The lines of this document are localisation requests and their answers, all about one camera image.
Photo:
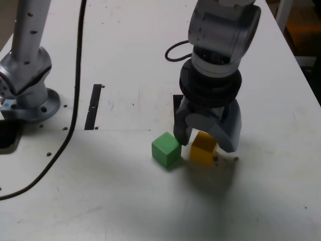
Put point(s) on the black tape square outline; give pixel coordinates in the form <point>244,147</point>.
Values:
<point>176,103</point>

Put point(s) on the white frame post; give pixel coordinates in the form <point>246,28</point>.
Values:
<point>282,15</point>

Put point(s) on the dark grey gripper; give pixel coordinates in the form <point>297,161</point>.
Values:
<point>205,106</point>

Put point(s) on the yellow cube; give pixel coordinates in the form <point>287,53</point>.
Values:
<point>201,150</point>

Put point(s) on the small blue white tag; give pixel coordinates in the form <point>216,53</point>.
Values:
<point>7,104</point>

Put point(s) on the green cube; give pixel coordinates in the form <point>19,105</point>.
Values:
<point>165,150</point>

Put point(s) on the black tape strip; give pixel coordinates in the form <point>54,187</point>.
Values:
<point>93,108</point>

